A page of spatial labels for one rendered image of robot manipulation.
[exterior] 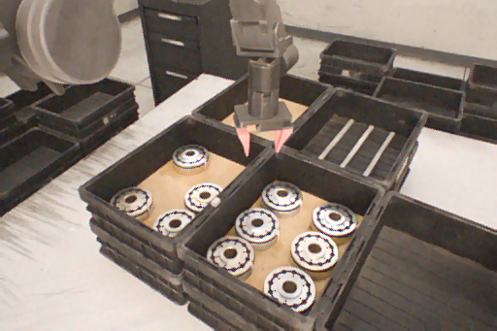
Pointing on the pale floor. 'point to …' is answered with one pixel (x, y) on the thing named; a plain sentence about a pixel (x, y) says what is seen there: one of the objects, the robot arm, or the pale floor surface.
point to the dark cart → (188, 36)
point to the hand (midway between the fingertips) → (261, 148)
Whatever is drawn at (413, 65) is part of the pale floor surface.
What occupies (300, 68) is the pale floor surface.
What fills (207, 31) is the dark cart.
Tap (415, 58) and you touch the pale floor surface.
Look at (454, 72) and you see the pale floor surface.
